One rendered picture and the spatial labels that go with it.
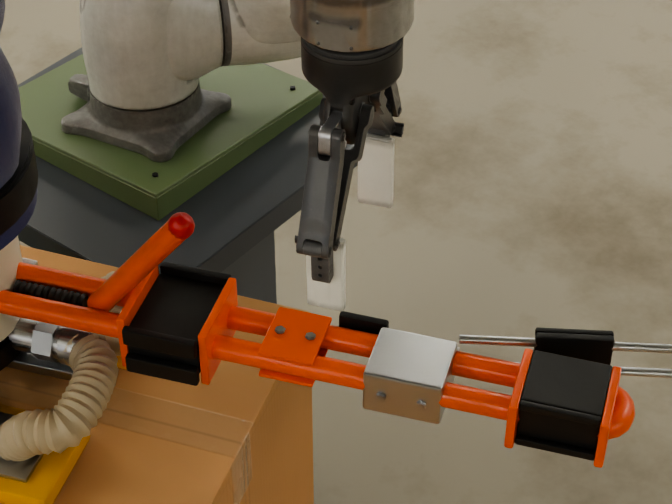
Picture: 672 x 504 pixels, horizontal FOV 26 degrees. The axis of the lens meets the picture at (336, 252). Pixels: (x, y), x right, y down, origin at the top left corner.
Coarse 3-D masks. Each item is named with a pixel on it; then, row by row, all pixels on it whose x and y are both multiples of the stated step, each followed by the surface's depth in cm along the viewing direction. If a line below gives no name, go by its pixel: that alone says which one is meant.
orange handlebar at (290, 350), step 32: (64, 288) 134; (96, 288) 134; (64, 320) 131; (96, 320) 130; (256, 320) 130; (288, 320) 129; (320, 320) 130; (224, 352) 128; (256, 352) 127; (288, 352) 126; (320, 352) 130; (352, 352) 129; (352, 384) 126; (448, 384) 124; (512, 384) 126
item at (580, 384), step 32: (544, 352) 125; (544, 384) 122; (576, 384) 122; (608, 384) 122; (512, 416) 121; (544, 416) 121; (576, 416) 119; (608, 416) 119; (544, 448) 123; (576, 448) 122
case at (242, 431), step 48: (240, 336) 150; (0, 384) 145; (48, 384) 145; (144, 384) 145; (240, 384) 145; (288, 384) 150; (96, 432) 140; (144, 432) 140; (192, 432) 140; (240, 432) 140; (288, 432) 154; (96, 480) 135; (144, 480) 135; (192, 480) 135; (240, 480) 140; (288, 480) 159
